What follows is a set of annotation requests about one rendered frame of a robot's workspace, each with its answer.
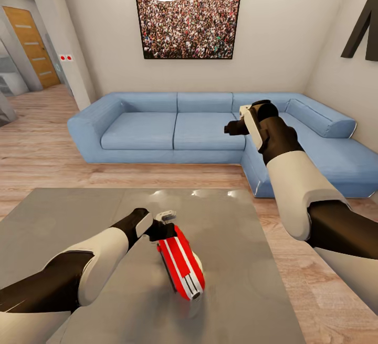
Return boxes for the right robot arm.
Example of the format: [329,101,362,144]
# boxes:
[224,100,378,316]

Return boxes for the radio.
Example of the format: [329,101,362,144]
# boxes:
[157,225,205,300]

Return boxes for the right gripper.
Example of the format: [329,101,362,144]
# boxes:
[224,118,249,136]

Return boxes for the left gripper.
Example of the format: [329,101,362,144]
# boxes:
[149,222,176,242]

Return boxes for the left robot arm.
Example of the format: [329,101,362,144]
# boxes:
[0,209,177,344]

